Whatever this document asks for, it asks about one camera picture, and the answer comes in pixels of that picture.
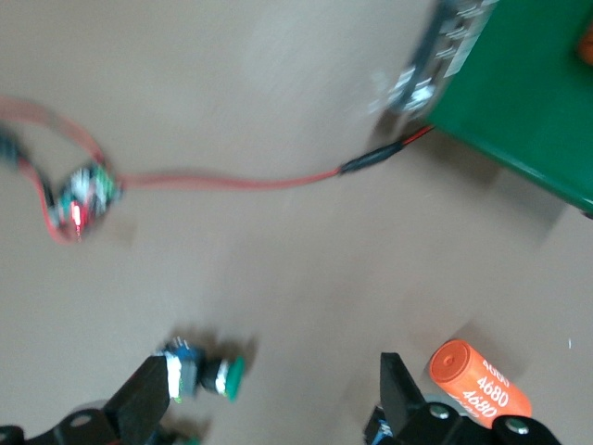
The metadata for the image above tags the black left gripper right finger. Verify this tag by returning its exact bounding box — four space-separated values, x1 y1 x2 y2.
370 351 564 445

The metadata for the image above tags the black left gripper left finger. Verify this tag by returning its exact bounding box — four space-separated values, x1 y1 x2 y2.
0 354 170 445

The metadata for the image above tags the green push button switch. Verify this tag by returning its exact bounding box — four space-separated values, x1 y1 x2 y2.
157 337 246 403

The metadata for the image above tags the small controller circuit board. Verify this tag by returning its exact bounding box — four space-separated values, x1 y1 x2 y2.
44 159 126 237

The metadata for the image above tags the green conveyor belt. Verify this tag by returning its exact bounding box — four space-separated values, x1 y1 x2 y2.
370 0 593 219

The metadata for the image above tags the red and black wire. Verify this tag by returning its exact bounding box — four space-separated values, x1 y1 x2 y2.
0 95 436 247

